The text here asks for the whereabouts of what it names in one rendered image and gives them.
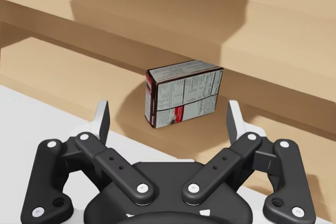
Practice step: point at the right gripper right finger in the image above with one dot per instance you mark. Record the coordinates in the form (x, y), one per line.
(225, 159)

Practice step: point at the brown and white carton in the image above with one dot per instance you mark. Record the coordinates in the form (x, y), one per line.
(183, 95)

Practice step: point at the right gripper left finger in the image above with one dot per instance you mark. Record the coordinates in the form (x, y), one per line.
(115, 163)

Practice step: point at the pale wooden shelf unit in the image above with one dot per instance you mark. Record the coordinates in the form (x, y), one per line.
(168, 37)

